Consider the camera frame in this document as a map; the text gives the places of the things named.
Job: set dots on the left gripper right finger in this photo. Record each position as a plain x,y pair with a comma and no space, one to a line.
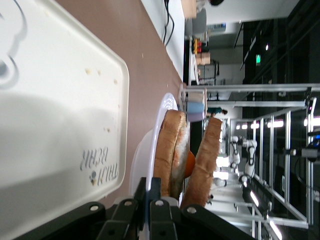
162,220

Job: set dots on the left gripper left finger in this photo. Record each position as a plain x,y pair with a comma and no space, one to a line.
125,220

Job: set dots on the lavender round plate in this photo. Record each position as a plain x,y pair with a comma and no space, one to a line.
142,160

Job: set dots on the fried egg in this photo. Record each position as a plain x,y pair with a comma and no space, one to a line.
190,163

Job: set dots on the toast with fried egg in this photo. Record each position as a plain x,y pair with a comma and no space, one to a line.
165,150

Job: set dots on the plain brown bread slice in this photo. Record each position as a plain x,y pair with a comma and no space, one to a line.
205,162

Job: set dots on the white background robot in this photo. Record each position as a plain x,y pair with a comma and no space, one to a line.
250,160

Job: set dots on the lavender cup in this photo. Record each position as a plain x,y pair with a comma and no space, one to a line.
195,117

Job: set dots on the light blue cup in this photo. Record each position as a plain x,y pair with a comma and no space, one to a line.
196,107

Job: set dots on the beige cup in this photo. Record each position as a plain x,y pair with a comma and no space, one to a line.
197,97

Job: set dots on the cream bear print tray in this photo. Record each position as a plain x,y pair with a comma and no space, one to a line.
62,100

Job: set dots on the cardboard boxes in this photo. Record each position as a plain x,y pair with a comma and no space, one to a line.
203,58

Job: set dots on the aluminium cell frame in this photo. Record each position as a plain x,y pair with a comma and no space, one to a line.
250,88

